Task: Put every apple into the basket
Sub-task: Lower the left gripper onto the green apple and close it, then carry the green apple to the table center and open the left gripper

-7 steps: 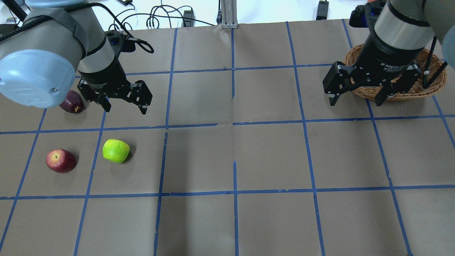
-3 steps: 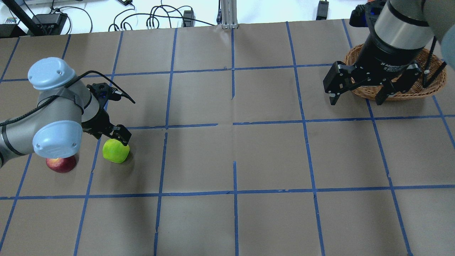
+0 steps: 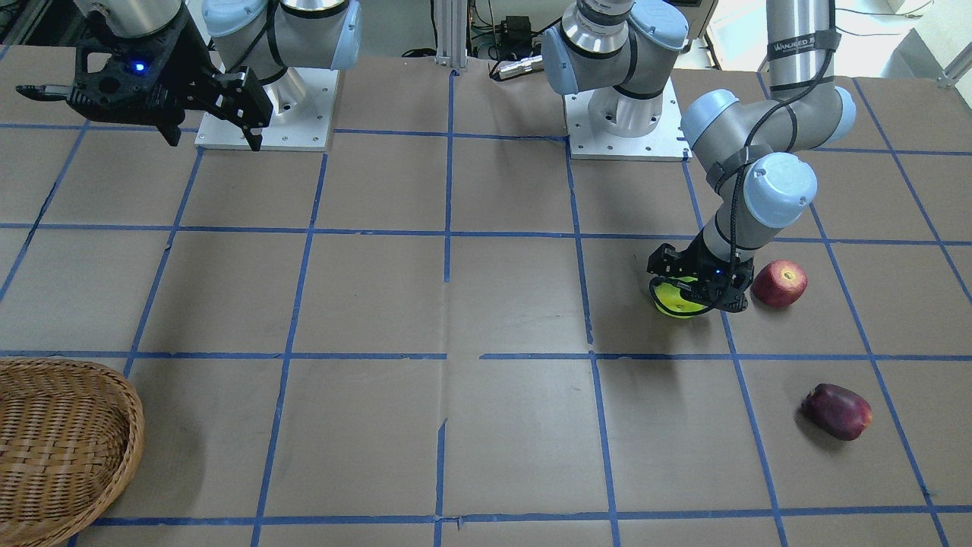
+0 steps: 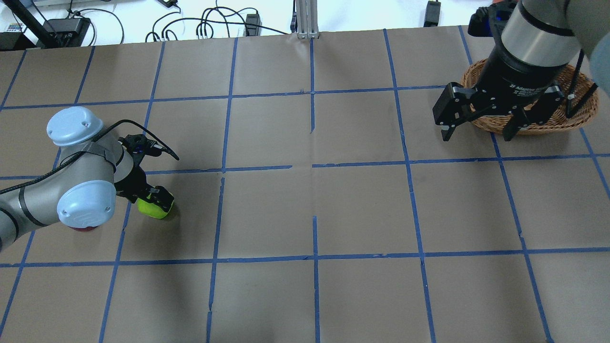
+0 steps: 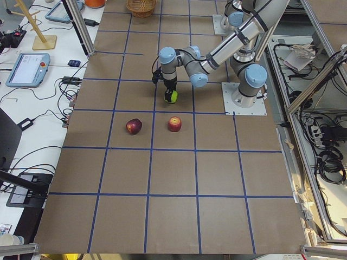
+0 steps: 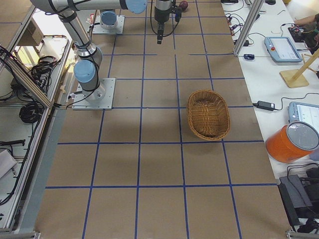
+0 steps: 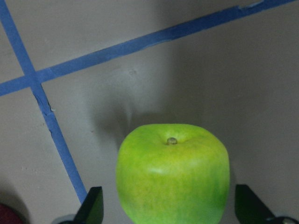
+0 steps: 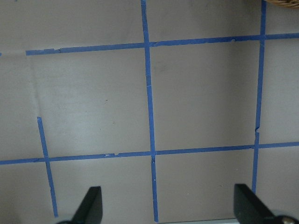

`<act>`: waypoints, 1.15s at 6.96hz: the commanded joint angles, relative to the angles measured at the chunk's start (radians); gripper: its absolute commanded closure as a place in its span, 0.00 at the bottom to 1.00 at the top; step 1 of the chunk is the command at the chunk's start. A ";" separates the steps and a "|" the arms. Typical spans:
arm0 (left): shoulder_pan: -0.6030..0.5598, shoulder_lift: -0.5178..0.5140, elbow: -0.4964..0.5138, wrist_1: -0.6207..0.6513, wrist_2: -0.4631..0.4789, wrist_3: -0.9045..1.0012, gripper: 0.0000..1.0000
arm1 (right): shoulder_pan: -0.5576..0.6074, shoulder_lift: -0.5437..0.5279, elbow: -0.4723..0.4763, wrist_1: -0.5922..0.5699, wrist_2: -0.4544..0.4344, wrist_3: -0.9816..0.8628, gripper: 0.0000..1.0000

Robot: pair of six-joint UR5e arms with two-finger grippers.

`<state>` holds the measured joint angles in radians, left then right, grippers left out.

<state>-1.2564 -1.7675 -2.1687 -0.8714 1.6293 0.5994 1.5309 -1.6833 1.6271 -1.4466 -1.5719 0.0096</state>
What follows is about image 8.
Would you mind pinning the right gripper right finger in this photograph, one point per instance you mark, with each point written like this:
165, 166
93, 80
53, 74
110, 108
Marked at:
248, 208

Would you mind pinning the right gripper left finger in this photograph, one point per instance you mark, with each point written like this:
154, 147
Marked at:
90, 210

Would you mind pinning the wicker basket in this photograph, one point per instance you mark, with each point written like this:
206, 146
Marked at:
292, 4

